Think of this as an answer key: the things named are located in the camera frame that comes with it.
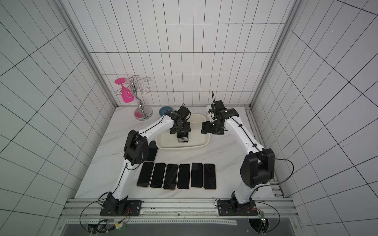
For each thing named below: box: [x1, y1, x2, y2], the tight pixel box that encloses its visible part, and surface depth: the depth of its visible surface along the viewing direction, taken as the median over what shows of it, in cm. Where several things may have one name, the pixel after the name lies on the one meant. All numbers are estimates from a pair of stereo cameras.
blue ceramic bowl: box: [158, 105, 174, 117], surface depth 116 cm
